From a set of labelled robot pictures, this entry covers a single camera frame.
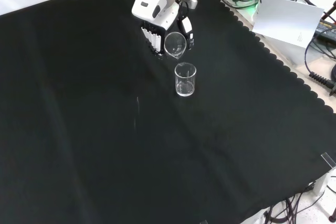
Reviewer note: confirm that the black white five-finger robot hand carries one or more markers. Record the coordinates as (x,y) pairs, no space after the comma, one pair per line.
(155,6)

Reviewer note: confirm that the small clear glass beaker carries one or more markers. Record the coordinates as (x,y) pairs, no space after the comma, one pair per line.
(175,48)

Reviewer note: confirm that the clear glass beaker with spout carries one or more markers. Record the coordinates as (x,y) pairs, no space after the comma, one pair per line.
(185,91)

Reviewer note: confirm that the pale flat board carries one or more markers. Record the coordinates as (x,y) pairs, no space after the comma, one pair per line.
(286,19)

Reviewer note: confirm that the black bench cloth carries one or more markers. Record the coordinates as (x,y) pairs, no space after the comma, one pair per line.
(105,134)

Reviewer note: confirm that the black power adapter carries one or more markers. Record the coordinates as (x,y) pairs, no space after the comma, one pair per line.
(326,28)

